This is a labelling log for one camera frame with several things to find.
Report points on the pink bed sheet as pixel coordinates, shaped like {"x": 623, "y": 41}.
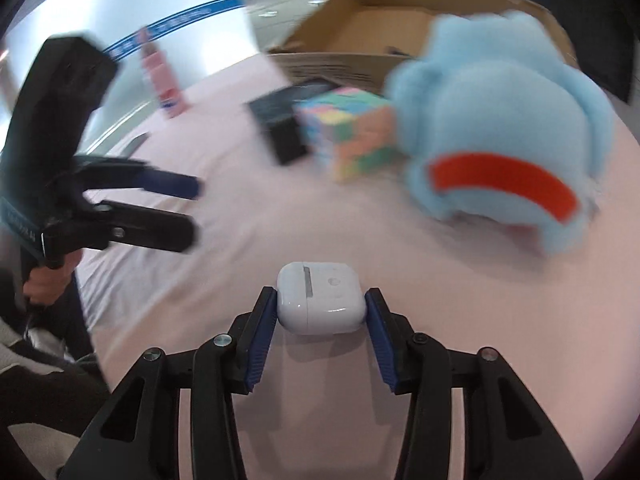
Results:
{"x": 320, "y": 240}

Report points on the black box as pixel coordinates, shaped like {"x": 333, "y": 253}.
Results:
{"x": 280, "y": 120}

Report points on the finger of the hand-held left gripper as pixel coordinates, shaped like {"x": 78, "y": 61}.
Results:
{"x": 155, "y": 230}
{"x": 165, "y": 182}

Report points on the blue plush toy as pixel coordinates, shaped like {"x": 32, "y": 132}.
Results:
{"x": 500, "y": 130}

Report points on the white earbuds case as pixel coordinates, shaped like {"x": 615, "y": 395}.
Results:
{"x": 320, "y": 297}

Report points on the pastel puzzle cube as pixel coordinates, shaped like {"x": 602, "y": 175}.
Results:
{"x": 350, "y": 132}

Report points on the person's left hand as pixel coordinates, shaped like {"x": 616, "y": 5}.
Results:
{"x": 47, "y": 282}

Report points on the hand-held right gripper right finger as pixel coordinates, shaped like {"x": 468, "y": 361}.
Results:
{"x": 381, "y": 345}

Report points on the pink bottle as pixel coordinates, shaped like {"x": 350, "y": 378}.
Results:
{"x": 162, "y": 80}

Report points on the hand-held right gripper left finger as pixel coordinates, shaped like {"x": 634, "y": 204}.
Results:
{"x": 260, "y": 345}

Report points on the cardboard box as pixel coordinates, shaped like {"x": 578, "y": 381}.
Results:
{"x": 400, "y": 30}

